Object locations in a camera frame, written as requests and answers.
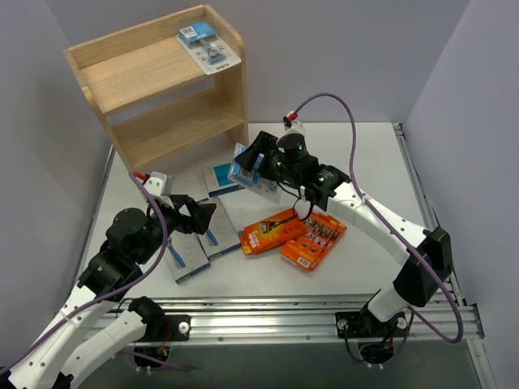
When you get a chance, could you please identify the grey harry's razor box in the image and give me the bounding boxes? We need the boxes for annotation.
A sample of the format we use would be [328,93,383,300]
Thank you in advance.
[197,197,241,261]
[164,233,210,284]

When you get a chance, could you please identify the Gillette blue razor blister pack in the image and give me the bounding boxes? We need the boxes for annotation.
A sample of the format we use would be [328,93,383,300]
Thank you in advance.
[178,21,241,75]

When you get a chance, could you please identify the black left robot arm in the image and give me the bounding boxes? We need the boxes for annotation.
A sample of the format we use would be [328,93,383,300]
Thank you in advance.
[1,194,217,388]

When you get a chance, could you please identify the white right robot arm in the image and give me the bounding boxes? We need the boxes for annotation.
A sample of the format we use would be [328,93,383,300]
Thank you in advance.
[233,131,453,335]

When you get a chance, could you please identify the wooden two-tier shelf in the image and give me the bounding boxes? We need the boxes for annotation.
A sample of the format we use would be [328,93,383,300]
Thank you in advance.
[64,4,249,172]

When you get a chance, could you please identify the blue Harry's razor box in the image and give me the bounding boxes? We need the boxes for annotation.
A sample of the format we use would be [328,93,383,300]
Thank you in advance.
[201,162,243,198]

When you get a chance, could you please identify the orange Gillette Fusion box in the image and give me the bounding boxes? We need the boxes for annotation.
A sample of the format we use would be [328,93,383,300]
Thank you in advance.
[240,208,305,255]

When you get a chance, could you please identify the orange razor cartridge pack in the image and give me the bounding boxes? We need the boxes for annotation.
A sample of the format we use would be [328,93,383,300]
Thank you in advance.
[281,212,347,271]

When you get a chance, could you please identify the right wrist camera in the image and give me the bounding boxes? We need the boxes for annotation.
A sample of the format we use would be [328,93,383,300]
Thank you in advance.
[283,111,306,137]

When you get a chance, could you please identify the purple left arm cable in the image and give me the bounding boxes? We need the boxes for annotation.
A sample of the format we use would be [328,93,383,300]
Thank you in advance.
[0,169,169,374]

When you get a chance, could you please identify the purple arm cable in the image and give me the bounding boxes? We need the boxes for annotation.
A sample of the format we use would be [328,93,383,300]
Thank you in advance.
[291,92,465,361]
[0,169,169,374]

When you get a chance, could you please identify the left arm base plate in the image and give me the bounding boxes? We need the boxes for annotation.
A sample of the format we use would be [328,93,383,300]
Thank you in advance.
[142,314,191,343]

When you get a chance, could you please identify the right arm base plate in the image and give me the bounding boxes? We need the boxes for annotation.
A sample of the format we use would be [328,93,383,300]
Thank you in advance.
[334,311,408,340]

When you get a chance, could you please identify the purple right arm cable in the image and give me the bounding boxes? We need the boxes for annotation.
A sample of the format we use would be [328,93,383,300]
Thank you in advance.
[291,92,465,361]

